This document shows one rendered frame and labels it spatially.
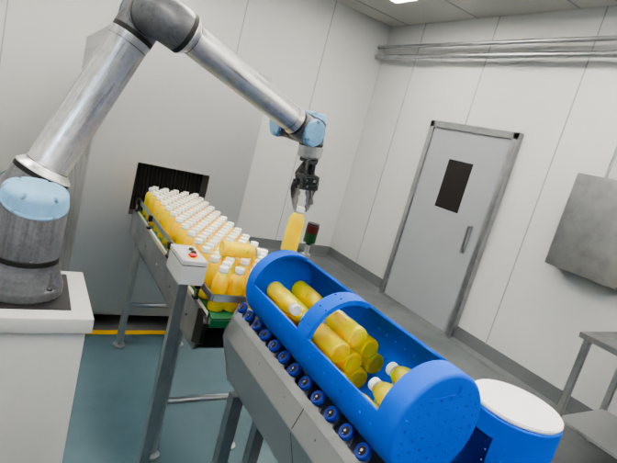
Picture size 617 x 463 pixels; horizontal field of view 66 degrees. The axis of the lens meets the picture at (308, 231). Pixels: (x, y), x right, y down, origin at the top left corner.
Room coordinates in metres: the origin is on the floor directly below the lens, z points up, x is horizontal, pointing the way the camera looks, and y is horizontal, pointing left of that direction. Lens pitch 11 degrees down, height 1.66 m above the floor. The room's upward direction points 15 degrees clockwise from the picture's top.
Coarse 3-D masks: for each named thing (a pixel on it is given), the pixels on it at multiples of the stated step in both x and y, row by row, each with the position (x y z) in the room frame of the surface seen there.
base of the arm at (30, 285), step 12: (0, 264) 1.05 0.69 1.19; (12, 264) 1.05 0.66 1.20; (24, 264) 1.06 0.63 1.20; (36, 264) 1.08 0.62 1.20; (48, 264) 1.10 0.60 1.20; (0, 276) 1.04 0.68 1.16; (12, 276) 1.05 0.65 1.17; (24, 276) 1.06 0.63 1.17; (36, 276) 1.08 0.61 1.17; (48, 276) 1.10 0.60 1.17; (60, 276) 1.15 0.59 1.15; (0, 288) 1.04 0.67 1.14; (12, 288) 1.04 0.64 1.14; (24, 288) 1.05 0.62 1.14; (36, 288) 1.07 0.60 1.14; (48, 288) 1.11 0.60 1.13; (60, 288) 1.14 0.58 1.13; (0, 300) 1.03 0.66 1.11; (12, 300) 1.04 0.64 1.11; (24, 300) 1.05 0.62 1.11; (36, 300) 1.07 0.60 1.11; (48, 300) 1.10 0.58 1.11
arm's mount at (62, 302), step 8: (64, 280) 1.23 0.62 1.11; (64, 288) 1.19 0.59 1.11; (64, 296) 1.15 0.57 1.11; (0, 304) 1.02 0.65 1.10; (8, 304) 1.03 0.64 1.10; (16, 304) 1.04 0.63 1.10; (24, 304) 1.05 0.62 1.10; (32, 304) 1.06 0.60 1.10; (40, 304) 1.07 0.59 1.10; (48, 304) 1.08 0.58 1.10; (56, 304) 1.10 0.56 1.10; (64, 304) 1.11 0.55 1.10
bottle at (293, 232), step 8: (296, 216) 1.81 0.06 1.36; (304, 216) 1.84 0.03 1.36; (288, 224) 1.82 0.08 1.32; (296, 224) 1.81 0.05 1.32; (304, 224) 1.83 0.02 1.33; (288, 232) 1.81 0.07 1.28; (296, 232) 1.81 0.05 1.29; (288, 240) 1.81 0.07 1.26; (296, 240) 1.81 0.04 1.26; (288, 248) 1.81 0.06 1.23; (296, 248) 1.82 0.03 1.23
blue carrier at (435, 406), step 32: (288, 256) 1.68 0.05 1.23; (256, 288) 1.60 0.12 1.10; (288, 288) 1.76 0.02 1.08; (320, 288) 1.75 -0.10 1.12; (288, 320) 1.38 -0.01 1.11; (320, 320) 1.30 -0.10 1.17; (384, 320) 1.37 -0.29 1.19; (320, 352) 1.22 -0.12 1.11; (384, 352) 1.40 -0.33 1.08; (416, 352) 1.28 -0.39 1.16; (320, 384) 1.21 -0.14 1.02; (352, 384) 1.09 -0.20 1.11; (416, 384) 0.98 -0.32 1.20; (448, 384) 1.00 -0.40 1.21; (352, 416) 1.07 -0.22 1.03; (384, 416) 0.97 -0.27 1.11; (416, 416) 0.97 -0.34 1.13; (448, 416) 1.03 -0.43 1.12; (384, 448) 0.96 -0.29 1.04; (416, 448) 0.99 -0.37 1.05; (448, 448) 1.05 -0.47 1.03
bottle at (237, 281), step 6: (234, 276) 1.82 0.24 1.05; (240, 276) 1.83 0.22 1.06; (234, 282) 1.81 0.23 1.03; (240, 282) 1.82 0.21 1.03; (228, 288) 1.83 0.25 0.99; (234, 288) 1.81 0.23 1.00; (240, 288) 1.82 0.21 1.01; (228, 294) 1.82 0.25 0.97; (234, 294) 1.81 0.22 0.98; (240, 294) 1.83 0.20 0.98; (228, 306) 1.81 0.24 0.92; (234, 306) 1.82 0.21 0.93
